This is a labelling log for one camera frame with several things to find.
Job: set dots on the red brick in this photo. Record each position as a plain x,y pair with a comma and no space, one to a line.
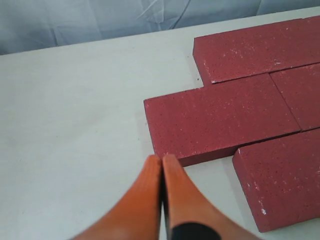
300,88
257,50
280,179
210,123

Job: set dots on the white backdrop curtain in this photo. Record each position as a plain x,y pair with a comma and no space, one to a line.
27,25

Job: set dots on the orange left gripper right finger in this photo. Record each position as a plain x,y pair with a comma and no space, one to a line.
190,216

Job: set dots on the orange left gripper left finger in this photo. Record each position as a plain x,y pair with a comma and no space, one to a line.
137,215

